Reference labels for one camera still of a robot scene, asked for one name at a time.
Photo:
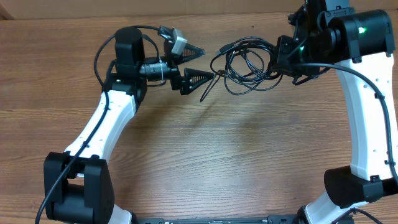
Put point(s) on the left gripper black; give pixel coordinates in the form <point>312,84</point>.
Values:
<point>176,78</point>

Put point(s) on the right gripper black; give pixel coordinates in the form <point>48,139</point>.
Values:
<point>281,64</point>

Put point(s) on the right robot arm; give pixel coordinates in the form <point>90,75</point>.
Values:
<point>359,47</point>

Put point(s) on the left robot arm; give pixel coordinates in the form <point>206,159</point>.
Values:
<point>77,182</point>

